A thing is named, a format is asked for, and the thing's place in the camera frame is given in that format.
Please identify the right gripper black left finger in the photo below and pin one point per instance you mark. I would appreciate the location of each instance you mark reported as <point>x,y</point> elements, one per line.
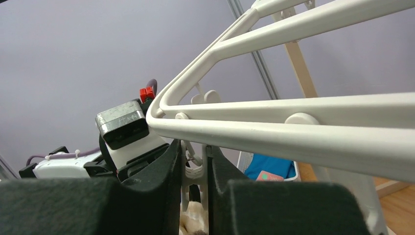
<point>147,203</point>

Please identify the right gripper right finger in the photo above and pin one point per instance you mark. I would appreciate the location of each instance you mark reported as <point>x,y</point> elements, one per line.
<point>238,205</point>

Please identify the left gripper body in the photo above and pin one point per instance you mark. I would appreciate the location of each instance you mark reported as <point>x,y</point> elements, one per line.
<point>104,166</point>

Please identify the pink patterned sock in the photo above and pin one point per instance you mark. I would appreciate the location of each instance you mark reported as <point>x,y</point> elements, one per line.
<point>267,176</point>

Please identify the beige sock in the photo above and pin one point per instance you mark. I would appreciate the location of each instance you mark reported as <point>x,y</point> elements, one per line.
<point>194,221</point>

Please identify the white clip sock hanger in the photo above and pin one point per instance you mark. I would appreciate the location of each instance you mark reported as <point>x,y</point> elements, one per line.
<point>348,140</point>

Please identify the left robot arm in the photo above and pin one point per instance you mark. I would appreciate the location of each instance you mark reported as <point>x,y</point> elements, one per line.
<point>62,164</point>

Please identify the white plastic basket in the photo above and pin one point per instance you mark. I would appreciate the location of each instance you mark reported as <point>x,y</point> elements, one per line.
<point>245,159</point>

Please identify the blue cloth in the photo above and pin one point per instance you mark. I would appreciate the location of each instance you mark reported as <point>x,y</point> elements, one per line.
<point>281,167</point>

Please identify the wooden drying rack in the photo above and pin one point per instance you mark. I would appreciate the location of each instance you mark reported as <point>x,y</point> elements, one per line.
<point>308,89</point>

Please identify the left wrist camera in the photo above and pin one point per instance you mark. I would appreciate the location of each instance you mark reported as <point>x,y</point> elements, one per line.
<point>124,133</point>

